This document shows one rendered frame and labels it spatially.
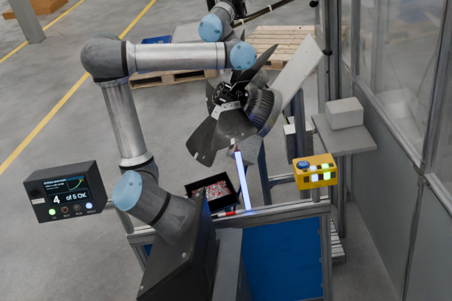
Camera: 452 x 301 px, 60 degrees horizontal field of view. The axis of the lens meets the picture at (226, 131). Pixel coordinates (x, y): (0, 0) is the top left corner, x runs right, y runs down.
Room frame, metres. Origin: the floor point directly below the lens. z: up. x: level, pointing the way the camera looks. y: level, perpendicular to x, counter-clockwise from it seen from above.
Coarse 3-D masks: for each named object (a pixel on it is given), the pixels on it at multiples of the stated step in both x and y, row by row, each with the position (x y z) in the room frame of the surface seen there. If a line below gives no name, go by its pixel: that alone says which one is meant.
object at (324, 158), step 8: (296, 160) 1.23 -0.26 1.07; (304, 160) 1.22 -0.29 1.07; (312, 160) 1.21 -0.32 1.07; (320, 160) 1.20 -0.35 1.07; (328, 160) 1.19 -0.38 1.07; (296, 168) 1.19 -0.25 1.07; (328, 168) 1.15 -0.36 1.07; (336, 168) 1.14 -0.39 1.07; (296, 176) 1.17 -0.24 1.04; (304, 176) 1.15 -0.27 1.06; (336, 176) 1.14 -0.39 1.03; (304, 184) 1.15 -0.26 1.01; (312, 184) 1.14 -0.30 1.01; (320, 184) 1.14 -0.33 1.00; (328, 184) 1.14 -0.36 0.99
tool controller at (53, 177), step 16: (32, 176) 1.26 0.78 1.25; (48, 176) 1.23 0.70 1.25; (64, 176) 1.21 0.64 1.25; (80, 176) 1.21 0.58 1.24; (96, 176) 1.25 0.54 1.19; (32, 192) 1.20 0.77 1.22; (48, 192) 1.20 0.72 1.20; (64, 192) 1.20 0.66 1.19; (80, 192) 1.19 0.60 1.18; (96, 192) 1.20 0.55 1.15; (48, 208) 1.19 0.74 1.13; (80, 208) 1.17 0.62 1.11; (96, 208) 1.17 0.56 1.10
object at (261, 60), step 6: (270, 48) 1.56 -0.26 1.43; (264, 54) 1.55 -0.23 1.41; (270, 54) 1.62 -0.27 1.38; (258, 60) 1.56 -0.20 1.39; (264, 60) 1.61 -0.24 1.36; (258, 66) 1.61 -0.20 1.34; (246, 72) 1.56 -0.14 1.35; (252, 72) 1.61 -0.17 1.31; (240, 78) 1.58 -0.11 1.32; (246, 78) 1.62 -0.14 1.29
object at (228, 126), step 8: (224, 112) 1.52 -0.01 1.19; (232, 112) 1.51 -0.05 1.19; (240, 112) 1.50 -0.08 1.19; (224, 120) 1.48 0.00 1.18; (232, 120) 1.45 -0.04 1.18; (240, 120) 1.44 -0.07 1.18; (248, 120) 1.42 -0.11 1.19; (216, 128) 1.45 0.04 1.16; (224, 128) 1.42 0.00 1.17; (232, 128) 1.40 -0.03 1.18; (240, 128) 1.39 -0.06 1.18; (248, 128) 1.36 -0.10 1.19; (216, 136) 1.40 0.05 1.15; (224, 136) 1.38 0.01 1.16; (232, 136) 1.36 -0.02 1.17; (240, 136) 1.33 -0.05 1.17; (248, 136) 1.31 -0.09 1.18; (216, 144) 1.36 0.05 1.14; (224, 144) 1.34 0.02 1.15; (232, 144) 1.31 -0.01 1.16
